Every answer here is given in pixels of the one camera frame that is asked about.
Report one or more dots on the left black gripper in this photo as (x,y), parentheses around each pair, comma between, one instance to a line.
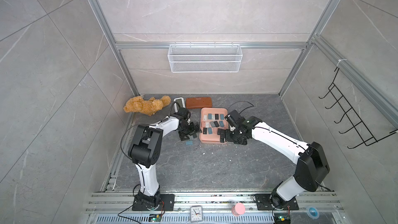
(194,131)

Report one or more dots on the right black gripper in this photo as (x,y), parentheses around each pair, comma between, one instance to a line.
(228,139)

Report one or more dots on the pink storage tray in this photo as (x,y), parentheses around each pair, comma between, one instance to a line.
(213,138)

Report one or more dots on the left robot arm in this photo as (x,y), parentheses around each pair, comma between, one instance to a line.
(145,149)

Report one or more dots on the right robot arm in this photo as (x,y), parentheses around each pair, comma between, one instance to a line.
(311,163)

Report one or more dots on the brown leather case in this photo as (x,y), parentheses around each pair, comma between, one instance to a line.
(198,102)

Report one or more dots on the white digital clock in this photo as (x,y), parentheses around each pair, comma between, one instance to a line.
(179,102)

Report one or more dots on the brown teddy bear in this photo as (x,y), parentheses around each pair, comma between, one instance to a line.
(148,107)

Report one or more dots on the pink round cap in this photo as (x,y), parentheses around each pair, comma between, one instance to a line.
(238,209)

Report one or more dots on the small analog clock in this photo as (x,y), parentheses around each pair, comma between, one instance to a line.
(196,214)

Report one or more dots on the blue tape roll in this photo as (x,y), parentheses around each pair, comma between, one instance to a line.
(312,212)

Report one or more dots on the white wire mesh basket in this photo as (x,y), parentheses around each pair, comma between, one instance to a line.
(215,58)

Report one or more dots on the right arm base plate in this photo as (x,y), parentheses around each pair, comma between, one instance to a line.
(268,202)

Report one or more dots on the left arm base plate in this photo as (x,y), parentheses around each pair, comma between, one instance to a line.
(162,202)

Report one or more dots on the black wire hook rack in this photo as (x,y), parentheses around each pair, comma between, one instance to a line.
(356,123)

